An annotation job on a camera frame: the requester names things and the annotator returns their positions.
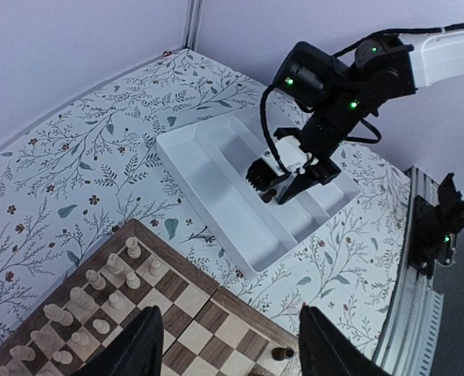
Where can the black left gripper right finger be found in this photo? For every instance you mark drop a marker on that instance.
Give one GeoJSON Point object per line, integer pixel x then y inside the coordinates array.
{"type": "Point", "coordinates": [325, 350]}

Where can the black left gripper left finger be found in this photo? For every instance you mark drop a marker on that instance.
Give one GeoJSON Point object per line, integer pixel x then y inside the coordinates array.
{"type": "Point", "coordinates": [137, 350]}

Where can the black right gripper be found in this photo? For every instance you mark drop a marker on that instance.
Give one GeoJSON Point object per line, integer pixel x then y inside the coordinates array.
{"type": "Point", "coordinates": [321, 136]}

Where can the dark chess piece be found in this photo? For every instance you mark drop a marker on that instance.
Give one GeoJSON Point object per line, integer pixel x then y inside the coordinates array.
{"type": "Point", "coordinates": [282, 353]}

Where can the wooden chess board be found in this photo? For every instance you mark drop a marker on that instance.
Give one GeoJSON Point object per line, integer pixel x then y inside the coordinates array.
{"type": "Point", "coordinates": [207, 329]}

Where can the white plastic compartment tray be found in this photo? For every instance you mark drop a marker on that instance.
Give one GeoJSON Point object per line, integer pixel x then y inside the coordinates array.
{"type": "Point", "coordinates": [209, 160]}

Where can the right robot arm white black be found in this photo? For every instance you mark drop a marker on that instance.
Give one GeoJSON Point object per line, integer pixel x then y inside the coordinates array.
{"type": "Point", "coordinates": [339, 91]}

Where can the pile of dark chess pieces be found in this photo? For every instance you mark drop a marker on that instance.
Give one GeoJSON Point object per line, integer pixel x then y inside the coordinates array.
{"type": "Point", "coordinates": [268, 196]}

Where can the light pawn five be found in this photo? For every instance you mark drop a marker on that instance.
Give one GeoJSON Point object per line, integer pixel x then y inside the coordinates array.
{"type": "Point", "coordinates": [101, 326]}

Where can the light pawn six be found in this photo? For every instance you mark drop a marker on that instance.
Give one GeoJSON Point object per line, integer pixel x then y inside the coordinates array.
{"type": "Point", "coordinates": [116, 301]}

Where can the light pawn four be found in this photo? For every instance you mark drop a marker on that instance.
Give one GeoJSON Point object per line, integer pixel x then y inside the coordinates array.
{"type": "Point", "coordinates": [80, 338]}

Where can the light pawn seven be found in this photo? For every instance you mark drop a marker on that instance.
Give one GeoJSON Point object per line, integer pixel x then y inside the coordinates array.
{"type": "Point", "coordinates": [132, 280]}

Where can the light pawn three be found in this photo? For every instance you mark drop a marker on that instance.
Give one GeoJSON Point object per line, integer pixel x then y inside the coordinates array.
{"type": "Point", "coordinates": [63, 357]}

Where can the light bishop piece right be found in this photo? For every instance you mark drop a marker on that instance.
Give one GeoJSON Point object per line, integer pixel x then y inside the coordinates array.
{"type": "Point", "coordinates": [96, 281]}

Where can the light bishop piece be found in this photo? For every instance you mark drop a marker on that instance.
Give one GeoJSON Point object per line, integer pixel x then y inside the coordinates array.
{"type": "Point", "coordinates": [96, 281]}
{"type": "Point", "coordinates": [43, 340]}

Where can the light king piece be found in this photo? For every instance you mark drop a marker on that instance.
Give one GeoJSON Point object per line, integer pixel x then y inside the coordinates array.
{"type": "Point", "coordinates": [80, 299]}

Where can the light pawn eight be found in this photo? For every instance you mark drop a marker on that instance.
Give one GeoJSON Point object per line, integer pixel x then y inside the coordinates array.
{"type": "Point", "coordinates": [156, 268]}

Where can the light knight piece right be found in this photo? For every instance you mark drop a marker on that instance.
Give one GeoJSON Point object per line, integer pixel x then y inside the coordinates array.
{"type": "Point", "coordinates": [114, 264]}

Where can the light bishop piece left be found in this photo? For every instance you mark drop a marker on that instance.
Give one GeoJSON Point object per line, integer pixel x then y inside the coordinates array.
{"type": "Point", "coordinates": [43, 340]}

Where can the light queen piece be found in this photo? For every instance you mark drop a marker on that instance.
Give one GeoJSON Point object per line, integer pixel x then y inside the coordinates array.
{"type": "Point", "coordinates": [58, 315]}

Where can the light rook far right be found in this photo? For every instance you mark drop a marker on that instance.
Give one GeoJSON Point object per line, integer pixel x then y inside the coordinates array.
{"type": "Point", "coordinates": [133, 248]}

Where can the floral patterned table mat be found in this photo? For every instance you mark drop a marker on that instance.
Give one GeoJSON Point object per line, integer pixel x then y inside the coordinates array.
{"type": "Point", "coordinates": [69, 185]}

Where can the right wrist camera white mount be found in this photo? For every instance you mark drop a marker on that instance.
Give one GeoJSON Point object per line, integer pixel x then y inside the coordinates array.
{"type": "Point", "coordinates": [268, 171]}

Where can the front aluminium rail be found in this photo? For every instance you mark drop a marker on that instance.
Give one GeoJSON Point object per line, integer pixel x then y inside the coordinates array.
{"type": "Point", "coordinates": [409, 337]}

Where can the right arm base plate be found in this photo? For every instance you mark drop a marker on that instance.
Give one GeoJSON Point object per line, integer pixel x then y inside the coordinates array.
{"type": "Point", "coordinates": [435, 227]}

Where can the right aluminium frame post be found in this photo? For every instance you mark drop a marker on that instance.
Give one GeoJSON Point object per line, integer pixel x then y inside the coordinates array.
{"type": "Point", "coordinates": [192, 22]}

